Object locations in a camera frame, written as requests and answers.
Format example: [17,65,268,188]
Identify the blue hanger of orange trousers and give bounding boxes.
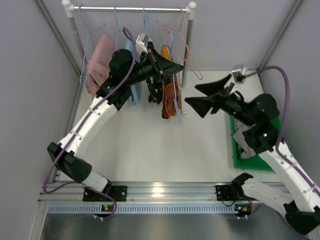
[161,30,181,123]

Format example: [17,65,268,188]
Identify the orange camouflage trousers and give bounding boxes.
[159,44,181,120]

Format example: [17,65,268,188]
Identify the pink wire hanger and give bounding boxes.
[156,1,203,85]

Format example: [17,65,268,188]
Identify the grey trousers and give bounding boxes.
[233,119,257,160]

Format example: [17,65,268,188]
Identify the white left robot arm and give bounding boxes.
[47,47,184,196]

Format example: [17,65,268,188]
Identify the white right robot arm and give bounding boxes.
[185,74,320,236]

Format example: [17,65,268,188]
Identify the black and white trousers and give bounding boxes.
[146,42,163,105]

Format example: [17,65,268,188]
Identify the light blue trousers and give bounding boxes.
[124,40,139,106]

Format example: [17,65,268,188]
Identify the pink trousers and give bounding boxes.
[85,34,116,98]

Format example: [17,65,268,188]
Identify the blue hanger of black trousers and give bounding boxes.
[142,8,151,40]

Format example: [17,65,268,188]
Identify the green plastic bin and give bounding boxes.
[229,116,273,172]

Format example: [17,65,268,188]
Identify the white and silver clothes rack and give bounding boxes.
[61,0,197,115]

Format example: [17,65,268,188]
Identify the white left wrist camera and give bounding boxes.
[135,33,152,55]

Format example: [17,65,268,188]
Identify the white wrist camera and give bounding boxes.
[135,33,152,55]
[231,64,247,90]

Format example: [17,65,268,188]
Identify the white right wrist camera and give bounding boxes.
[231,64,247,90]

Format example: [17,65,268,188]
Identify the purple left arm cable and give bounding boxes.
[42,26,138,221]

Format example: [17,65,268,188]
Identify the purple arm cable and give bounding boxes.
[239,65,320,237]
[42,26,138,221]

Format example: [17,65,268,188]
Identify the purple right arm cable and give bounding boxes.
[239,65,320,237]

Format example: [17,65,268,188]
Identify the aluminium mounting rail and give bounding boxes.
[37,181,288,205]

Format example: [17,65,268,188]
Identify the grey slotted cable duct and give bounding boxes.
[47,203,238,214]

